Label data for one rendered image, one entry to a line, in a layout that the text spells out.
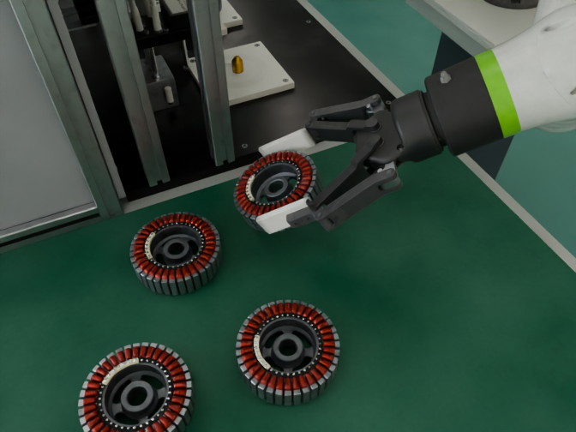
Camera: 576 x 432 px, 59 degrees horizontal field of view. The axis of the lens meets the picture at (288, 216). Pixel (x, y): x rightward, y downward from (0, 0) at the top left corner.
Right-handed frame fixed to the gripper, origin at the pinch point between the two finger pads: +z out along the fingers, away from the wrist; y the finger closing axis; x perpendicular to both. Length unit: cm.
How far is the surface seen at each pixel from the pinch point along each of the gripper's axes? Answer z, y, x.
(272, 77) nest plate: 4.0, 31.0, -5.1
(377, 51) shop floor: 5, 168, -100
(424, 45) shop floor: -16, 173, -112
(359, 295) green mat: -4.8, -11.4, -12.1
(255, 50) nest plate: 6.8, 39.9, -3.8
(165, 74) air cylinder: 16.4, 26.0, 7.2
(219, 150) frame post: 9.2, 10.3, 0.7
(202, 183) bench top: 14.2, 8.4, -2.2
